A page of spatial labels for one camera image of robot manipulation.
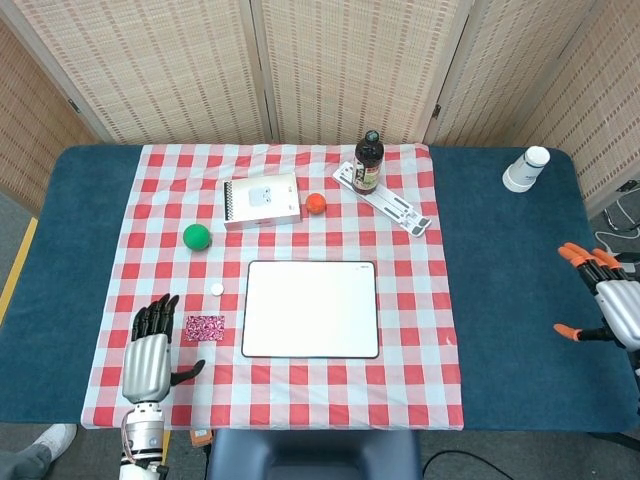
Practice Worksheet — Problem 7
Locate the green ball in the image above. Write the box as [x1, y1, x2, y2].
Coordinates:
[182, 223, 211, 252]

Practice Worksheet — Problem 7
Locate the black floor cable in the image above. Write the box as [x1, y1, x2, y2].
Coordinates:
[423, 450, 502, 480]

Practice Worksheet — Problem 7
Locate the white earbuds box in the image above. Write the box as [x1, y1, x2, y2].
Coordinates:
[222, 172, 304, 232]

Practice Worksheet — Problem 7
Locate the dark metal frame with cables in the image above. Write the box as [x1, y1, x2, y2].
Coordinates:
[593, 180, 640, 254]

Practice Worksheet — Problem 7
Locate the white folding stand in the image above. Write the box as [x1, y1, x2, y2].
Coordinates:
[332, 160, 433, 238]

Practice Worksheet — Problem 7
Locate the right silver orange-tipped robot hand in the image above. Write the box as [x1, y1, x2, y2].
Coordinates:
[553, 242, 640, 351]

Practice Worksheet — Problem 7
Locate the left silver black-fingered robot hand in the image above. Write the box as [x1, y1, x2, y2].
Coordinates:
[121, 293, 207, 404]

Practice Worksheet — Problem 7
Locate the woven folding screen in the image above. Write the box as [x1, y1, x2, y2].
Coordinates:
[0, 0, 640, 217]

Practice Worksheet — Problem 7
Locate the dark blue table cover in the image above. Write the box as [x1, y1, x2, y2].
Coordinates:
[0, 143, 640, 434]

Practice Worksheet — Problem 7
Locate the dark blue chair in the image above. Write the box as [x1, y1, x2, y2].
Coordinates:
[205, 428, 424, 480]

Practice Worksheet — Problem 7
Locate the grey trouser leg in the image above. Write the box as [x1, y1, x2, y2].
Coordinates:
[0, 443, 53, 480]

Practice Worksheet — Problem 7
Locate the white shoe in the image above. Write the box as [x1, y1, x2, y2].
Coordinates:
[28, 423, 79, 462]

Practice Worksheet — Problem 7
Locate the pink patterned small packet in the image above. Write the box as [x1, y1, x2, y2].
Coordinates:
[183, 314, 226, 343]

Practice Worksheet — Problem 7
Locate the dark drink bottle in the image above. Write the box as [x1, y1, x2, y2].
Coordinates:
[351, 129, 385, 195]

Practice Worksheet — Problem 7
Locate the red white checked tablecloth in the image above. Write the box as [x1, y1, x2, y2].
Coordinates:
[79, 142, 466, 432]

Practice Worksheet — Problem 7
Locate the white black-edged rectangular mat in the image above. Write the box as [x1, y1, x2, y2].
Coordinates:
[240, 259, 381, 360]

